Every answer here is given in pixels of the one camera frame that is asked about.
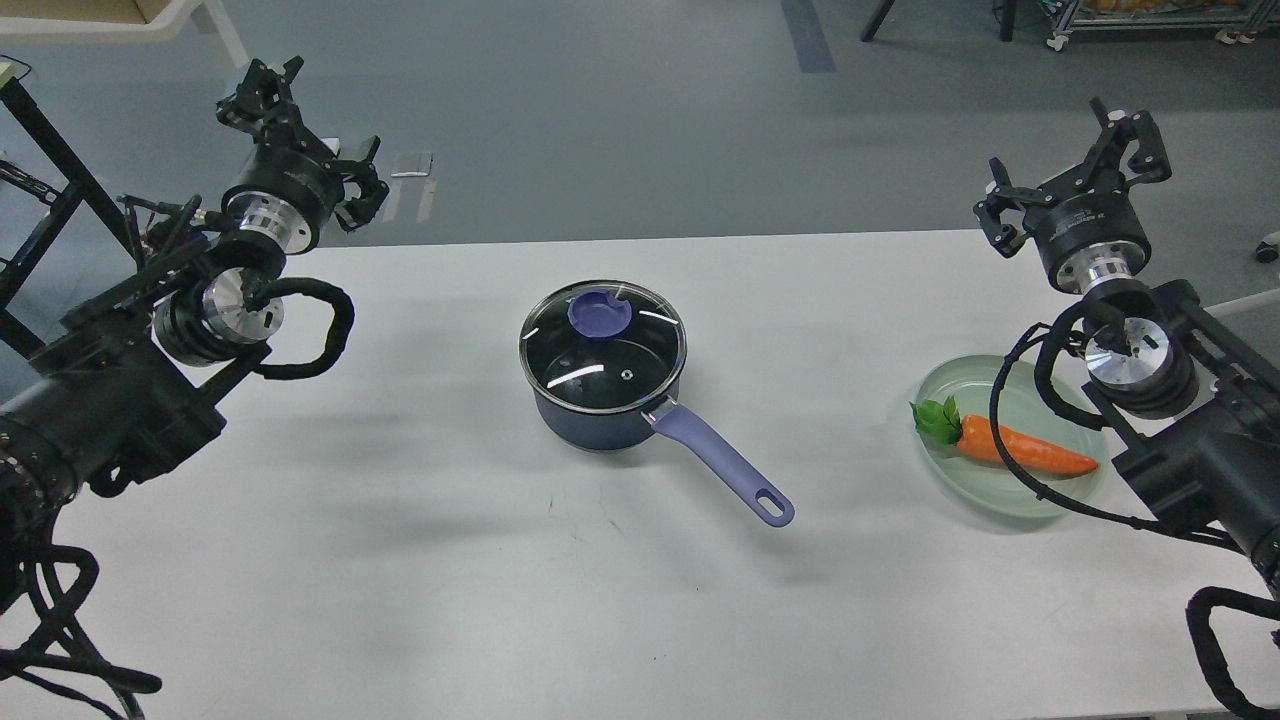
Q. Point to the white table frame leg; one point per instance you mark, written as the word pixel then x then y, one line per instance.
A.
pixel 121 22

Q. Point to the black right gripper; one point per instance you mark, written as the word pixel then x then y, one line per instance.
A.
pixel 1085 235

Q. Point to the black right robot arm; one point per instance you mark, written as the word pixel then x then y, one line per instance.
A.
pixel 1194 405

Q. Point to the glass lid purple knob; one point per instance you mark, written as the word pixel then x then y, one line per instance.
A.
pixel 603 347

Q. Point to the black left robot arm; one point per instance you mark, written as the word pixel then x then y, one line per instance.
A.
pixel 131 388

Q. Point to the orange toy carrot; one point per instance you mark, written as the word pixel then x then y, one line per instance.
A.
pixel 976 437

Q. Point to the black metal stand frame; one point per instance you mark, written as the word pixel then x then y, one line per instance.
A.
pixel 80 188

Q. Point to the blue saucepan purple handle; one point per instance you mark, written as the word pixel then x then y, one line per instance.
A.
pixel 671 419

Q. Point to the metal wheeled cart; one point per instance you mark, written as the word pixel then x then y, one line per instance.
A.
pixel 1232 22

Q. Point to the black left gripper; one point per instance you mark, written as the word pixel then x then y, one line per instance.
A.
pixel 281 192

